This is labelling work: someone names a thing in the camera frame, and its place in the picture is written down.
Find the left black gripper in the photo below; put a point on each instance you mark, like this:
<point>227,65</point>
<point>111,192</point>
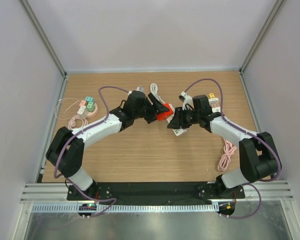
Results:
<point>154,108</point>

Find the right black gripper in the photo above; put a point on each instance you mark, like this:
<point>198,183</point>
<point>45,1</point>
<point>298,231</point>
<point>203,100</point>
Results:
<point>179,121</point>

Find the red cube plug adapter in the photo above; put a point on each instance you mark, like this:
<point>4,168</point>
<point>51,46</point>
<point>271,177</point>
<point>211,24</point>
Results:
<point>167,114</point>

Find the white 80W charger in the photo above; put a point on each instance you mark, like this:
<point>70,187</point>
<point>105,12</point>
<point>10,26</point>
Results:
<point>213,101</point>

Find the white power strip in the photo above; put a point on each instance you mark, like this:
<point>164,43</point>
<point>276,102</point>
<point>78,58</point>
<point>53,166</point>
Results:
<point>179,132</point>

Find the pink power strip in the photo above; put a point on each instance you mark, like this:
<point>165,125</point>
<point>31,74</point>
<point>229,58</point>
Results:
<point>216,108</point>

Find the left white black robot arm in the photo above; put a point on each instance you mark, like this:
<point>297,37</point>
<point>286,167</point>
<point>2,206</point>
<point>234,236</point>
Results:
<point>67,148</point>

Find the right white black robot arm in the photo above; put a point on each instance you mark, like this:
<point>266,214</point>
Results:
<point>258,157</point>

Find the pink round socket base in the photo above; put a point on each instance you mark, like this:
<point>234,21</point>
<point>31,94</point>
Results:
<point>92,114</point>

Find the green plug adapter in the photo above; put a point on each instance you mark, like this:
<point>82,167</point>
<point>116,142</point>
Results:
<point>90,106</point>

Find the teal plug adapter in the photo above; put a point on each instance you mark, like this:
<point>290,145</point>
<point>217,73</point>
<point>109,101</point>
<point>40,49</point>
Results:
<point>89,99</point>

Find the small pink plug adapter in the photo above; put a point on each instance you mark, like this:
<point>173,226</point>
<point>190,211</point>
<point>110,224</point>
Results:
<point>83,103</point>

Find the white charger on round base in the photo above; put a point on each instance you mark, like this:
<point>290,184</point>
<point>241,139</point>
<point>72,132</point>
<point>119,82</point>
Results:
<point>82,112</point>

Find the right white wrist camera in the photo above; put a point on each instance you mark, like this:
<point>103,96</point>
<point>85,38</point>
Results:
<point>187,101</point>

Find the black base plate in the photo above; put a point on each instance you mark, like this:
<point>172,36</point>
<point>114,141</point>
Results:
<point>160,193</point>

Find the white slotted cable duct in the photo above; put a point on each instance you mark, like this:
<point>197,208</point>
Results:
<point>89,208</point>

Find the aluminium frame rail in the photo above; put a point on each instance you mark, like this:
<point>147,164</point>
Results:
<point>44,193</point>

